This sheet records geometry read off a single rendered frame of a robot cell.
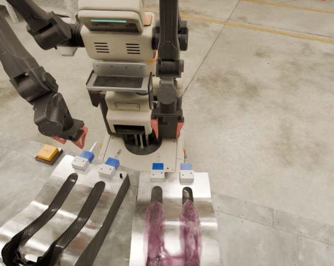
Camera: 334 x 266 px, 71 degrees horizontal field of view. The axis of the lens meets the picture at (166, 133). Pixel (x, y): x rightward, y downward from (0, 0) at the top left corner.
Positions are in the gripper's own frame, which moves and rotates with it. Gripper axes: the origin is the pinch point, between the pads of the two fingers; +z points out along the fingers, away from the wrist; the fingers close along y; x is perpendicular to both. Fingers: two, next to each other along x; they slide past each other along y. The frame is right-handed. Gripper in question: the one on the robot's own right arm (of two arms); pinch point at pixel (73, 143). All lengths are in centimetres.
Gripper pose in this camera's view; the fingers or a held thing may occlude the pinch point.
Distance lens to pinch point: 84.7
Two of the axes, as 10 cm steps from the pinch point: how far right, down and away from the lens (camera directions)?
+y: 9.5, 2.2, -2.1
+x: 3.0, -7.1, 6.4
